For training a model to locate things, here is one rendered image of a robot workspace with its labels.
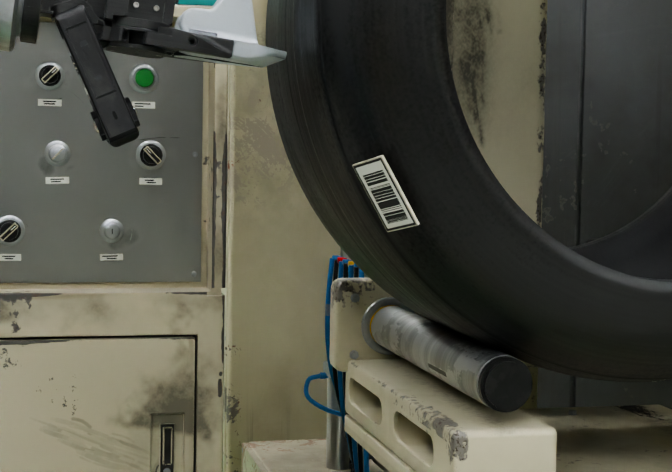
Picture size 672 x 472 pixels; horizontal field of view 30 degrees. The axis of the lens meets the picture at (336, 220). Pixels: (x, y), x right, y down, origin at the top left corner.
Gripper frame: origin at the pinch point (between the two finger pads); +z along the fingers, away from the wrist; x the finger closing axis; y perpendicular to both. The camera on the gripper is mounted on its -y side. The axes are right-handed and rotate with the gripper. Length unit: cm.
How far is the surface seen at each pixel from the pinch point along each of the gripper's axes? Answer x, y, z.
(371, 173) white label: -10.5, -8.1, 7.1
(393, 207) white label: -11.0, -10.5, 9.1
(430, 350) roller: 3.3, -22.8, 18.4
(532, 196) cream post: 26.8, -7.5, 35.7
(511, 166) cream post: 26.8, -4.6, 32.7
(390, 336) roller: 15.9, -23.3, 18.4
